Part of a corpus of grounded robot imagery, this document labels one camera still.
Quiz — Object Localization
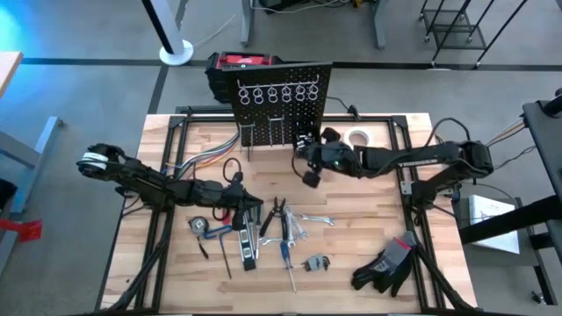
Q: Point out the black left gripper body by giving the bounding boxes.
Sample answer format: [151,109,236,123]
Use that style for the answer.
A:
[198,169,248,233]

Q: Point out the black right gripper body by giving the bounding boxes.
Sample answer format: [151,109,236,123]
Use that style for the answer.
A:
[302,126,355,190]

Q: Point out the black wire stripper pliers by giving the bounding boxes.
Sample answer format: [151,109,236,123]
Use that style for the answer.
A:
[258,196,289,241]

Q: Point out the grey tape measure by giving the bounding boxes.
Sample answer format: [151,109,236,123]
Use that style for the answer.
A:
[187,215,211,261]

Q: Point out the blue T-handle hex key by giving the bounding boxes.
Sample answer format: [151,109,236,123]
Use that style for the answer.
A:
[202,225,235,281]

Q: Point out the black torpedo level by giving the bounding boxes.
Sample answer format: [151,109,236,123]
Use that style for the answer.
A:
[236,217,260,272]

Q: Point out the blue handle screwdriver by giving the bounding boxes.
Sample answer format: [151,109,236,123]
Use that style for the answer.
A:
[279,240,299,294]

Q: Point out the grey hex key set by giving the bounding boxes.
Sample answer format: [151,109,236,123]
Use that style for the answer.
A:
[300,253,332,274]

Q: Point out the chrome double peg hook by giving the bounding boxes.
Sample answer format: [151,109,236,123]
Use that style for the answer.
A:
[266,116,285,149]
[238,123,256,163]

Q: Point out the white masking tape roll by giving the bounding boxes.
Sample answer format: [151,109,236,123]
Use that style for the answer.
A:
[342,126,374,150]

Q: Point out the black metal pegboard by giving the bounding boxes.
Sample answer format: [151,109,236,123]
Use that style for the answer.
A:
[221,61,334,149]

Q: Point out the red black toolbox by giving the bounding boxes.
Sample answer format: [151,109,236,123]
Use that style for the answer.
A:
[205,51,276,105]

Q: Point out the black grey work glove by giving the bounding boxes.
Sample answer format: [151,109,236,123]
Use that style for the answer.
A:
[371,230,419,298]
[350,257,390,292]

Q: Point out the grey desk leg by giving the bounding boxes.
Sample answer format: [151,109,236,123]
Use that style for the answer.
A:
[371,0,391,51]
[240,0,257,49]

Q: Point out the white tower fan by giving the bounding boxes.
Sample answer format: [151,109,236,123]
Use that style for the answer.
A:
[140,0,195,68]

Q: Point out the white paper booklet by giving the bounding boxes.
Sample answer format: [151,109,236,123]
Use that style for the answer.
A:
[466,194,522,256]

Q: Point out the black metal rack cart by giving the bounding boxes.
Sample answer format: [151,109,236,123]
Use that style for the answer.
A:
[418,0,531,71]

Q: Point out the red plastic object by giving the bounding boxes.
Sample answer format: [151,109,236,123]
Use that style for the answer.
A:
[0,218,44,244]

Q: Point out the grey side table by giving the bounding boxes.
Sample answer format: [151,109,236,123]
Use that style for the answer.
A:
[450,196,544,269]

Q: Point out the grey metal bench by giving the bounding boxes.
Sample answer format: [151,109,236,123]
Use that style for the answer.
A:
[0,115,68,276]

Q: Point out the black equipment stand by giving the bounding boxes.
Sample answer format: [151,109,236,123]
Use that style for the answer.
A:
[458,86,562,308]

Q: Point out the wooden table top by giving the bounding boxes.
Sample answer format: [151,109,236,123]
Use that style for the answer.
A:
[0,50,25,98]

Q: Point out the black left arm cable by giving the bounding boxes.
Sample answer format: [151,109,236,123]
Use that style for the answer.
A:
[222,156,244,179]

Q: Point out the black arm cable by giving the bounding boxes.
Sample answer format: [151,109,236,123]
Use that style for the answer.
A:
[222,156,244,179]
[431,116,472,148]

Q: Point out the multicoloured ribbon cable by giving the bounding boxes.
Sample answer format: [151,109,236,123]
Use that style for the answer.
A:
[164,130,241,176]

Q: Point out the black power cable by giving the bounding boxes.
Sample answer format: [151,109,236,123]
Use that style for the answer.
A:
[326,95,363,121]

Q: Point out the black aluminium table frame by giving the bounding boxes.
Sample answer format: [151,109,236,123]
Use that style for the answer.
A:
[95,104,480,316]

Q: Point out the chrome ring tool rack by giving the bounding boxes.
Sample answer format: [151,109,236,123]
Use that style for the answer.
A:
[235,74,321,106]

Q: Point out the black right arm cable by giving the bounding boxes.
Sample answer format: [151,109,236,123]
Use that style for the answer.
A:
[431,116,472,148]

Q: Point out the yellow grey cable bundle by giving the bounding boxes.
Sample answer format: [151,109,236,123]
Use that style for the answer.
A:
[482,117,539,176]

